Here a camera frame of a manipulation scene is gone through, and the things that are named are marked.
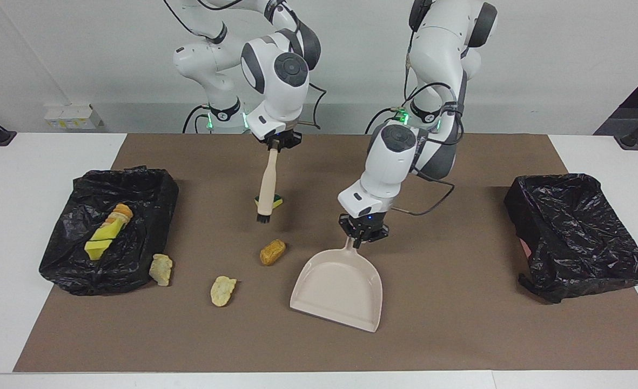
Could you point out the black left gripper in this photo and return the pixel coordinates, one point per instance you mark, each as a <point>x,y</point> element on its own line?
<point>364,224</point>

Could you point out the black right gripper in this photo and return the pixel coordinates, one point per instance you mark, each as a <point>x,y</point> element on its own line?
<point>281,139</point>

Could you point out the beige hand brush black bristles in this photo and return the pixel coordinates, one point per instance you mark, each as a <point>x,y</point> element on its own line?
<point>268,186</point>

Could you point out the beige plastic dustpan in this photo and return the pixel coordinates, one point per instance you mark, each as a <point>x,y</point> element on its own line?
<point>340,292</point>

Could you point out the pale yellow foam chunk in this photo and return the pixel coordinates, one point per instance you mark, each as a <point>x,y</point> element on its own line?
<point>161,269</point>
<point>223,290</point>

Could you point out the tan layered foam chunk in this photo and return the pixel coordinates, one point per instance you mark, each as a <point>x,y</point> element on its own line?
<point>120,214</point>

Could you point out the yellow sponge piece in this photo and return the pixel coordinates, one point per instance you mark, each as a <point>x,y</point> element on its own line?
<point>114,229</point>
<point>98,248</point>

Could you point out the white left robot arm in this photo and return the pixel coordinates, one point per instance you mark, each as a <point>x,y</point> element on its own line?
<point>394,162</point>

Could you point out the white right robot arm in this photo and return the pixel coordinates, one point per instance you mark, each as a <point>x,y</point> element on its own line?
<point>281,81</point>

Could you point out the black bag lined bin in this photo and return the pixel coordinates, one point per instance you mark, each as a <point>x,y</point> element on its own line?
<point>578,232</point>
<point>70,243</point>

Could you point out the green and yellow sponge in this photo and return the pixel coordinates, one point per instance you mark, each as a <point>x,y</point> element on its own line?
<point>278,201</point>

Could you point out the brown paper table mat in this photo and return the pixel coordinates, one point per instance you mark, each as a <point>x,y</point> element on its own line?
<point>459,335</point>

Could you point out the white power strip box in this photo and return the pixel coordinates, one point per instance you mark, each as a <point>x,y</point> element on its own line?
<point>73,116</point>

